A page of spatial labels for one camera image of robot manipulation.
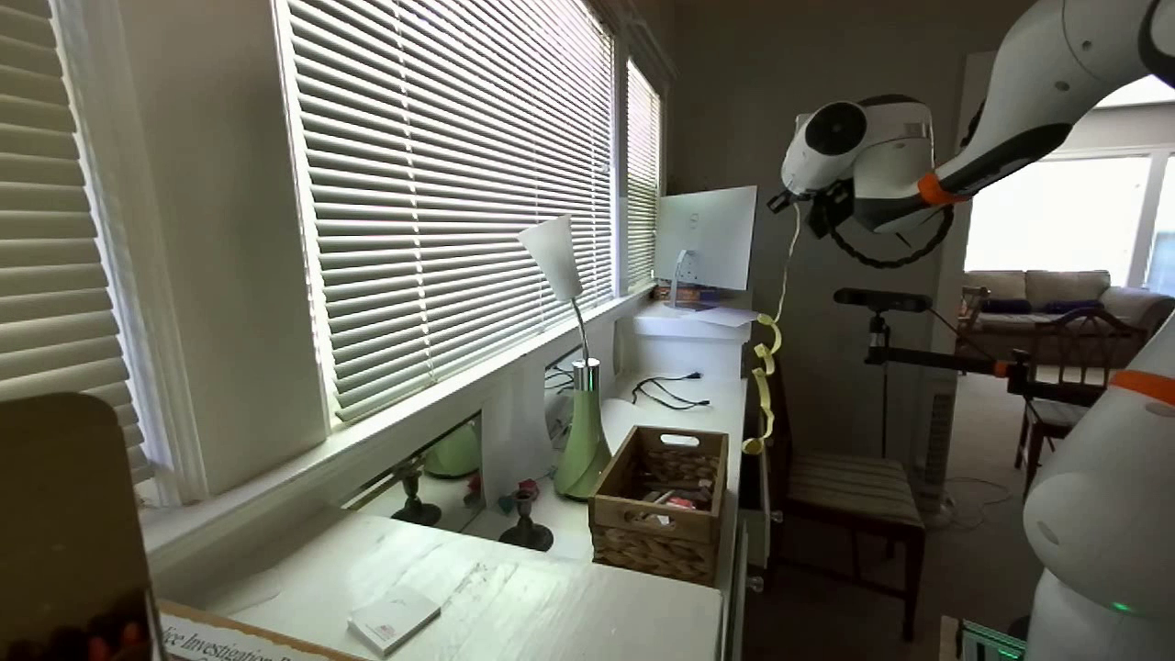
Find wooden slatted chair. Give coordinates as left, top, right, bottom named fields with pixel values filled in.
left=781, top=446, right=931, bottom=645

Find bright background window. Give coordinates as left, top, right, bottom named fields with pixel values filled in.
left=961, top=150, right=1175, bottom=292

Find woven wicker basket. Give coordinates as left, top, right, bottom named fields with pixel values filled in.
left=587, top=423, right=736, bottom=587

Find narrow white window blinds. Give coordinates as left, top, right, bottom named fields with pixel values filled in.
left=623, top=58, right=669, bottom=290

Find small dark figurine stand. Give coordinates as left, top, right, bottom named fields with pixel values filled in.
left=393, top=455, right=448, bottom=530
left=499, top=478, right=559, bottom=553

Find green crate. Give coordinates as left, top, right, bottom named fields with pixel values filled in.
left=955, top=620, right=1030, bottom=661

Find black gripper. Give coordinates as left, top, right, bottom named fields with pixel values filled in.
left=764, top=177, right=862, bottom=243

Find white storage box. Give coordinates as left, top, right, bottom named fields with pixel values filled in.
left=628, top=301, right=753, bottom=385

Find black camera on tripod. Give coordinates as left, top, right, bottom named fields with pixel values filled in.
left=834, top=286, right=932, bottom=461

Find labelled cardboard box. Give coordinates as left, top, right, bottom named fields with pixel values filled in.
left=158, top=598, right=360, bottom=661

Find black power cable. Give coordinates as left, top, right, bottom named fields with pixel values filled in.
left=628, top=368, right=715, bottom=416

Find background sofa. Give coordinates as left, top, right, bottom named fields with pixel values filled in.
left=959, top=269, right=1144, bottom=370

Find yellow measuring tape ribbon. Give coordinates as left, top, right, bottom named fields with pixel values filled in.
left=739, top=197, right=810, bottom=460

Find black boom bar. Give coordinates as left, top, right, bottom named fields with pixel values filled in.
left=862, top=346, right=1106, bottom=406

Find white board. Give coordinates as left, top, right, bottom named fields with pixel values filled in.
left=650, top=179, right=764, bottom=292

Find wide white window blinds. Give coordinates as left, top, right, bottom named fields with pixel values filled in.
left=283, top=0, right=620, bottom=424

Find green lamp with white shade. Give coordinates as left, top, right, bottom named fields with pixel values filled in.
left=523, top=217, right=619, bottom=504

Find white notepad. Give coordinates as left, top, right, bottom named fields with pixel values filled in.
left=346, top=587, right=444, bottom=658

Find green bowl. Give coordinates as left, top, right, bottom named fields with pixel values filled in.
left=419, top=416, right=484, bottom=485

